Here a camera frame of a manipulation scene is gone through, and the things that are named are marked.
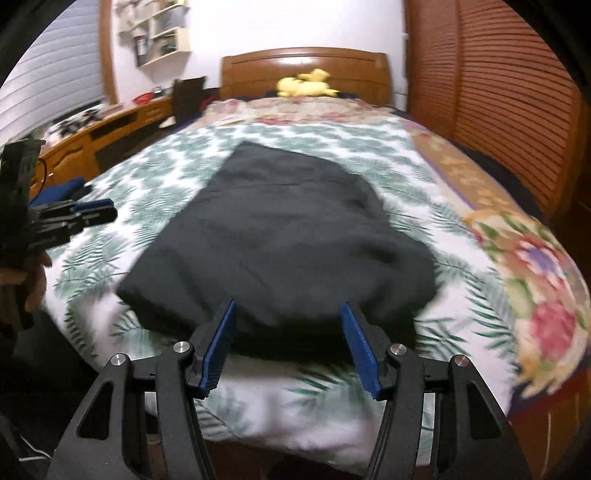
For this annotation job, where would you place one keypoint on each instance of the grey window blind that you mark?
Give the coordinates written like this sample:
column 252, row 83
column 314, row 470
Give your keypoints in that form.
column 59, row 73

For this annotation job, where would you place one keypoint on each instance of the yellow plush toy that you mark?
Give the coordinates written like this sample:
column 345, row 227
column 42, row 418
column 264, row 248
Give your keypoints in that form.
column 314, row 84

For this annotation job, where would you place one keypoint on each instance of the left hand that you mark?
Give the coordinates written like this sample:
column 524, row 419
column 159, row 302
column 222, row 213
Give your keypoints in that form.
column 32, row 278

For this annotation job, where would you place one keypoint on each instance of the green leaf pattern bedsheet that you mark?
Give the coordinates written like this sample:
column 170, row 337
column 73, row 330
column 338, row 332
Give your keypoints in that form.
column 316, row 410

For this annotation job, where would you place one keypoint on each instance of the folded navy blue garment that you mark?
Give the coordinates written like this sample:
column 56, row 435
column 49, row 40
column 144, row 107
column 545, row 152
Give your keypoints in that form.
column 57, row 193

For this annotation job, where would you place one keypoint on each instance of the long wooden desk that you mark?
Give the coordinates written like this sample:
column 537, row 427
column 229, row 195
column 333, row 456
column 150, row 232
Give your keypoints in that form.
column 76, row 155

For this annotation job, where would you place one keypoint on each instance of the red basket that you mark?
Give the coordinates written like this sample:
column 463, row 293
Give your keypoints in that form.
column 143, row 99

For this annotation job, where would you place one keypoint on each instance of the floral quilt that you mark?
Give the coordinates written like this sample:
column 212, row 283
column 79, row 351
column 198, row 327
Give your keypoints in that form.
column 546, row 289

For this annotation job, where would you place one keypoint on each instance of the wooden louvered wardrobe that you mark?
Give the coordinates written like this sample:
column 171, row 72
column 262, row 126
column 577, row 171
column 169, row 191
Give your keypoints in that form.
column 478, row 74

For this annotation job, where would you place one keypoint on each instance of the dark wooden chair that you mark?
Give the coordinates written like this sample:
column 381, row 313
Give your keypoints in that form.
column 187, row 96

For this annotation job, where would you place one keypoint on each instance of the white wall shelf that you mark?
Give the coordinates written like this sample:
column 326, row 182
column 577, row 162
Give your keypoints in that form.
column 157, row 30

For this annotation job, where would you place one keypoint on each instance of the black zip jacket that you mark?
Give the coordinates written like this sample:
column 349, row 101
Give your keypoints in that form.
column 290, row 238

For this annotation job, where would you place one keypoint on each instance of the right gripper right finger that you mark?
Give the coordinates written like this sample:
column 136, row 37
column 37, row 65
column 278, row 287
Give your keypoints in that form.
column 472, row 438

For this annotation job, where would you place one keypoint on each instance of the folded black garment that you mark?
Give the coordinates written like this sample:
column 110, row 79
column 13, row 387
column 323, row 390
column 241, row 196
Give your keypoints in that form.
column 81, row 192

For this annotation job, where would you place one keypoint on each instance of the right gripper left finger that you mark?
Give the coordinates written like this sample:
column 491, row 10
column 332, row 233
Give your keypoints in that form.
column 107, row 439

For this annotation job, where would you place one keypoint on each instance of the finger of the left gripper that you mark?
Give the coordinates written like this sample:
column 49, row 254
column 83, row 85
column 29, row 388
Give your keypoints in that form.
column 93, row 205
column 91, row 216

